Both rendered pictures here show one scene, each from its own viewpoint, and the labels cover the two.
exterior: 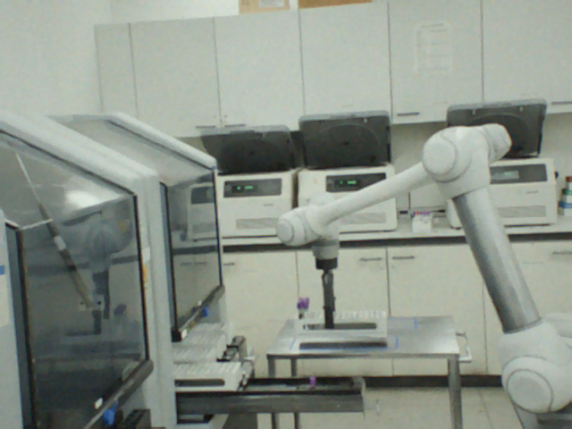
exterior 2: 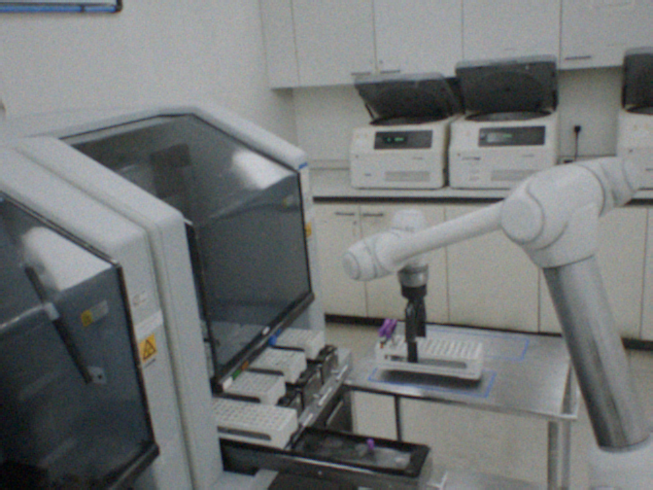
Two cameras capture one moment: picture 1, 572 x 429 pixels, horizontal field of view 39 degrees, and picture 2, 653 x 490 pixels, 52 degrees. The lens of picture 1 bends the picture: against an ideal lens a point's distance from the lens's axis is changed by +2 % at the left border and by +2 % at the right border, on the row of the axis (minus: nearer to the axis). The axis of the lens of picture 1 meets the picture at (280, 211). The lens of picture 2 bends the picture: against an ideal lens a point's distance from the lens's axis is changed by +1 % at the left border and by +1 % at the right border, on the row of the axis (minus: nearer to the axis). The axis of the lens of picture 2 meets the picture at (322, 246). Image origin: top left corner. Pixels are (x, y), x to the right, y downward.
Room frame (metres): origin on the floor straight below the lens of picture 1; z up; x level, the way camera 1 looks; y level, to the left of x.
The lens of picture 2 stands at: (0.81, -0.38, 1.79)
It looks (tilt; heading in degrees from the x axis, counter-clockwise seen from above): 18 degrees down; 16
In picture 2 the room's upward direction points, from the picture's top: 5 degrees counter-clockwise
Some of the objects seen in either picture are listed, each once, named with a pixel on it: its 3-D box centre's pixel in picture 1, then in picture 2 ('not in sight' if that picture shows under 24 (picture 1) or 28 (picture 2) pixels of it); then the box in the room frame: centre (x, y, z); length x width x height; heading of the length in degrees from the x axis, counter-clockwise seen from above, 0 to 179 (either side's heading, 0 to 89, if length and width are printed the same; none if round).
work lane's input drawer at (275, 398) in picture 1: (250, 397); (303, 450); (2.19, 0.12, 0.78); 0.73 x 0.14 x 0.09; 82
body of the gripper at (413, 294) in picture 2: (327, 270); (414, 297); (2.55, -0.14, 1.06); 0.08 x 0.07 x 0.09; 173
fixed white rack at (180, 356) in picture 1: (165, 364); (232, 389); (2.38, 0.38, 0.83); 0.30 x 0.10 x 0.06; 82
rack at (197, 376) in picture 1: (188, 379); (239, 422); (2.22, 0.29, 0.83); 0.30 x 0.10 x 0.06; 82
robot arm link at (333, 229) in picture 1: (321, 216); (407, 237); (2.54, -0.13, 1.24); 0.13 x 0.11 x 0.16; 145
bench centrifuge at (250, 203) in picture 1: (251, 179); (406, 126); (4.82, 0.16, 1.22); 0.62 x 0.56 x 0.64; 170
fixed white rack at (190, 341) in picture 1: (178, 349); (257, 364); (2.53, 0.36, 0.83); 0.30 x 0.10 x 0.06; 82
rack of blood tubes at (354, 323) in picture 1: (340, 324); (429, 355); (2.55, -0.18, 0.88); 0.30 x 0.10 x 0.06; 82
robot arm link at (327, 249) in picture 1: (325, 248); (412, 273); (2.55, -0.14, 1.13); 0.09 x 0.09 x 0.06
